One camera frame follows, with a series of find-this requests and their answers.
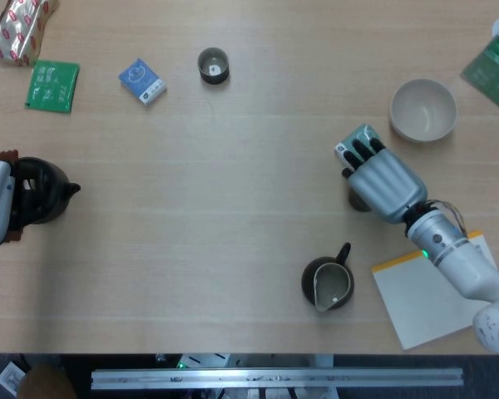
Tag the white notepad orange strip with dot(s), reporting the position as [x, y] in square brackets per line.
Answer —
[420, 299]

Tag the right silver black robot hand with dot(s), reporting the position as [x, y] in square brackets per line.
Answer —
[386, 187]

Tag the dark ceramic pouring pitcher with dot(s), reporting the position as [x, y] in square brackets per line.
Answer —
[309, 282]

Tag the large green tea package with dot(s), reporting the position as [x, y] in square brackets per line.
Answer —
[495, 75]

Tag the white paper label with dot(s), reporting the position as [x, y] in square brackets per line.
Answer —
[10, 377]

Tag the gold red foil bag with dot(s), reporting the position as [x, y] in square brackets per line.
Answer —
[16, 33]

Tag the aluminium rail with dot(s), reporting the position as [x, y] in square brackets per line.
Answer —
[274, 378]

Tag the dark olive ceramic cup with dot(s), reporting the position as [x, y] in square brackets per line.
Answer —
[357, 203]
[204, 58]

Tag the black cast iron teapot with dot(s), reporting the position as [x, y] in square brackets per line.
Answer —
[54, 195]

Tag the beige ceramic bowl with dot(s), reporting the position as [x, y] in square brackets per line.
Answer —
[420, 108]

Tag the blue tissue pack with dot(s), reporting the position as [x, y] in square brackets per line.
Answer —
[141, 81]

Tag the brown cloth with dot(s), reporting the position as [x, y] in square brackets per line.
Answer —
[8, 154]

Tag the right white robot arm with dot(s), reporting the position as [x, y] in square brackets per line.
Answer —
[461, 266]

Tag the green tissue pack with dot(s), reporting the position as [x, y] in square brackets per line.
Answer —
[359, 133]

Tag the green tea sachet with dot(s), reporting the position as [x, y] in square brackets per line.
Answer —
[52, 85]

